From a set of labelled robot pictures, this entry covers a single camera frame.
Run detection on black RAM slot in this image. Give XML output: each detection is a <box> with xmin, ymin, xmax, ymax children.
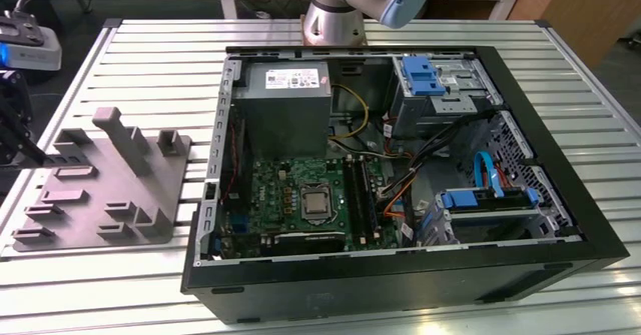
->
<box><xmin>354</xmin><ymin>155</ymin><xmax>380</xmax><ymax>240</ymax></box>
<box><xmin>342</xmin><ymin>155</ymin><xmax>370</xmax><ymax>243</ymax></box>

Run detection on grey parts rack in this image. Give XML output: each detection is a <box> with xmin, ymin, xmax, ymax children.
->
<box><xmin>11</xmin><ymin>106</ymin><xmax>195</xmax><ymax>253</ymax></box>

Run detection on green motherboard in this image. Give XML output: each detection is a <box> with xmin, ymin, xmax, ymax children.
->
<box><xmin>215</xmin><ymin>154</ymin><xmax>402</xmax><ymax>255</ymax></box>

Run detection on grey power supply unit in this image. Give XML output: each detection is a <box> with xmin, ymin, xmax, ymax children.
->
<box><xmin>234</xmin><ymin>61</ymin><xmax>335</xmax><ymax>161</ymax></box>

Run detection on CPU socket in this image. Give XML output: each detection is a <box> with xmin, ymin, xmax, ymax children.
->
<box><xmin>294</xmin><ymin>180</ymin><xmax>338</xmax><ymax>227</ymax></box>

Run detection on silver CPU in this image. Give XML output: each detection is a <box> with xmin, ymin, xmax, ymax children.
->
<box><xmin>299</xmin><ymin>191</ymin><xmax>332</xmax><ymax>215</ymax></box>

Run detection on black graphics card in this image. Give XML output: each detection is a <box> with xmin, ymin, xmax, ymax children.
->
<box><xmin>260</xmin><ymin>229</ymin><xmax>348</xmax><ymax>257</ymax></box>

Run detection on blue plastic disk carrier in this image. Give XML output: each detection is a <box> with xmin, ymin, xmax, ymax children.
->
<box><xmin>400</xmin><ymin>56</ymin><xmax>448</xmax><ymax>98</ymax></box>

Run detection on black PC case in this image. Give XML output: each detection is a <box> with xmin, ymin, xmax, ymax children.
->
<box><xmin>180</xmin><ymin>44</ymin><xmax>631</xmax><ymax>325</ymax></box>

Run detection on silver drive cage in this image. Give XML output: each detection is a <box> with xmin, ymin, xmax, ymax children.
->
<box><xmin>415</xmin><ymin>188</ymin><xmax>575</xmax><ymax>246</ymax></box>
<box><xmin>390</xmin><ymin>55</ymin><xmax>506</xmax><ymax>139</ymax></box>

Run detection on hard disk in blue carrier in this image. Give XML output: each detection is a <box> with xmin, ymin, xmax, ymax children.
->
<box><xmin>435</xmin><ymin>186</ymin><xmax>540</xmax><ymax>212</ymax></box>

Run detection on wooden cabinet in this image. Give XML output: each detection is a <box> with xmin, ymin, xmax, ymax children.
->
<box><xmin>511</xmin><ymin>0</ymin><xmax>641</xmax><ymax>70</ymax></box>

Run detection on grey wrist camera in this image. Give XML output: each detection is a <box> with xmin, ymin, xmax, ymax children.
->
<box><xmin>0</xmin><ymin>10</ymin><xmax>64</xmax><ymax>71</ymax></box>

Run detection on yellow wire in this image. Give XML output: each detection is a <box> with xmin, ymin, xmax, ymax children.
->
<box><xmin>330</xmin><ymin>83</ymin><xmax>374</xmax><ymax>141</ymax></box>

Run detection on orange wires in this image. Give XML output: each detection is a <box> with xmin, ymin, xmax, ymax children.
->
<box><xmin>382</xmin><ymin>179</ymin><xmax>420</xmax><ymax>220</ymax></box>

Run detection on black cable bundle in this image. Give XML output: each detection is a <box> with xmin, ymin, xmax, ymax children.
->
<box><xmin>400</xmin><ymin>109</ymin><xmax>503</xmax><ymax>171</ymax></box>

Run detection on blue data cable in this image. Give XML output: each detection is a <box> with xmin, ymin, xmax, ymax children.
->
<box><xmin>472</xmin><ymin>149</ymin><xmax>508</xmax><ymax>199</ymax></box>

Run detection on red data cable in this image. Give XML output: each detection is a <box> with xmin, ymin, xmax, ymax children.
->
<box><xmin>499</xmin><ymin>164</ymin><xmax>520</xmax><ymax>190</ymax></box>

